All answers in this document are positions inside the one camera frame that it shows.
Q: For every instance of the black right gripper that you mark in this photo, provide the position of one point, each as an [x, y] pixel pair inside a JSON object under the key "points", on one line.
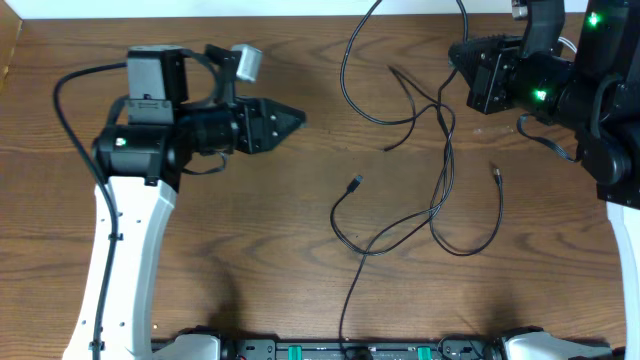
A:
{"points": [[488, 87]]}

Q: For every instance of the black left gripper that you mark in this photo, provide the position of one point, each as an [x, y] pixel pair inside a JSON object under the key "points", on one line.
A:
{"points": [[255, 131]]}

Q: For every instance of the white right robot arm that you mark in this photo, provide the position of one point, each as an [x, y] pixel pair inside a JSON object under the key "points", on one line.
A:
{"points": [[596, 95]]}

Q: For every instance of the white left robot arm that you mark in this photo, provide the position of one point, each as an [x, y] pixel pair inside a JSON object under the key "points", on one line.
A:
{"points": [[179, 103]]}

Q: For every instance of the clear tape strip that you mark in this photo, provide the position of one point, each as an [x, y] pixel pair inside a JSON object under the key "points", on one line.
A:
{"points": [[493, 131]]}

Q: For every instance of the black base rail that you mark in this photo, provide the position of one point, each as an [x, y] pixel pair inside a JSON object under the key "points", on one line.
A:
{"points": [[380, 350]]}

